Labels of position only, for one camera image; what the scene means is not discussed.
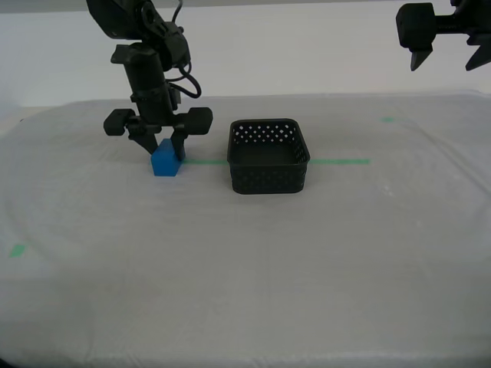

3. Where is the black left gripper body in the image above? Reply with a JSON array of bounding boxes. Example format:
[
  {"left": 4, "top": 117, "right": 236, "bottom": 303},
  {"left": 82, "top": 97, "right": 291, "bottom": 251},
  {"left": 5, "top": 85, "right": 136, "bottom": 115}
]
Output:
[{"left": 103, "top": 86, "right": 214, "bottom": 137}]

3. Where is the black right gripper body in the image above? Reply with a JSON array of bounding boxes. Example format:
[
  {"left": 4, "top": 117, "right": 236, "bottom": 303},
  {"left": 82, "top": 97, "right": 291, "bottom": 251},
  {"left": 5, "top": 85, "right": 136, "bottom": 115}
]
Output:
[{"left": 395, "top": 0, "right": 491, "bottom": 53}]

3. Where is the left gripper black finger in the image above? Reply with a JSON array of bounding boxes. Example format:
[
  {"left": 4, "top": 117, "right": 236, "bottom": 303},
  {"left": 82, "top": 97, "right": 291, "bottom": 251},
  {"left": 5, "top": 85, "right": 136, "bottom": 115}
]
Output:
[
  {"left": 128, "top": 123, "right": 159, "bottom": 156},
  {"left": 170, "top": 128, "right": 189, "bottom": 160}
]

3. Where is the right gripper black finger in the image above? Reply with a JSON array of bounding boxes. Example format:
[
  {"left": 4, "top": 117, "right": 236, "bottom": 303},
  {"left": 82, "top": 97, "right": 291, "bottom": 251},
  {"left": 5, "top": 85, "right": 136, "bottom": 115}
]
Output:
[
  {"left": 464, "top": 33, "right": 491, "bottom": 72},
  {"left": 409, "top": 48, "right": 433, "bottom": 72}
]

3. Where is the blue rectangular block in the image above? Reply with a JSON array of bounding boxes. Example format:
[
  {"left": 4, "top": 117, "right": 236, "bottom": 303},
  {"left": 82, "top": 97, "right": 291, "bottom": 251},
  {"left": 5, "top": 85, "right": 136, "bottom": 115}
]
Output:
[{"left": 150, "top": 138, "right": 187, "bottom": 178}]

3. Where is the black perforated plastic basket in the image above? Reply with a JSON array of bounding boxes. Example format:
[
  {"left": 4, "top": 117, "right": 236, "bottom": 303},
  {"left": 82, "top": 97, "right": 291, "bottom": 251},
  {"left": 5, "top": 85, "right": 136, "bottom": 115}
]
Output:
[{"left": 226, "top": 118, "right": 312, "bottom": 196}]

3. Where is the long green tape strip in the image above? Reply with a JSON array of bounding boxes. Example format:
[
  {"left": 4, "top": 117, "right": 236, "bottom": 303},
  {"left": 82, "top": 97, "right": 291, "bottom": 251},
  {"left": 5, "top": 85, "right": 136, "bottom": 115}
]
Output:
[{"left": 180, "top": 157, "right": 371, "bottom": 168}]

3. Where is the white translucent table cover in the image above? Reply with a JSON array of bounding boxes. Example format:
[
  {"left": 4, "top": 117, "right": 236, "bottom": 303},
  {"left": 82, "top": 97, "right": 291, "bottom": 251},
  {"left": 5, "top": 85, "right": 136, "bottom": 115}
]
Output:
[{"left": 0, "top": 90, "right": 491, "bottom": 368}]

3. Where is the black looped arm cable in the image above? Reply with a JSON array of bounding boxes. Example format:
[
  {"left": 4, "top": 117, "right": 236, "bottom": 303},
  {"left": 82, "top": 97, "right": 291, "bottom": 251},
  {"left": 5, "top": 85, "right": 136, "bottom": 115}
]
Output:
[{"left": 166, "top": 63, "right": 202, "bottom": 99}]

